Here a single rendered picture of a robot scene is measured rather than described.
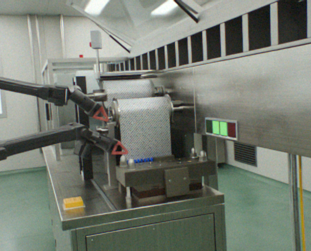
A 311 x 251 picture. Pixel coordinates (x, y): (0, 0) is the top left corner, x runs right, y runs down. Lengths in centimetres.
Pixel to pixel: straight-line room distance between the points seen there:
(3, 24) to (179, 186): 608
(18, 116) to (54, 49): 137
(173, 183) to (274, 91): 59
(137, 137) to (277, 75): 76
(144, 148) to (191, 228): 41
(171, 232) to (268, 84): 71
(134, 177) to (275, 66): 69
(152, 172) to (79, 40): 594
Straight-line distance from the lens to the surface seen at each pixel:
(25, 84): 170
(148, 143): 169
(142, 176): 150
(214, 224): 161
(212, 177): 200
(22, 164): 727
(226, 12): 142
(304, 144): 108
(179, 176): 153
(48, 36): 726
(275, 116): 117
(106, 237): 147
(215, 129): 149
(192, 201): 154
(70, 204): 154
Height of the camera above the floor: 134
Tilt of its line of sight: 5 degrees down
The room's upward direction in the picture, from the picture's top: 3 degrees counter-clockwise
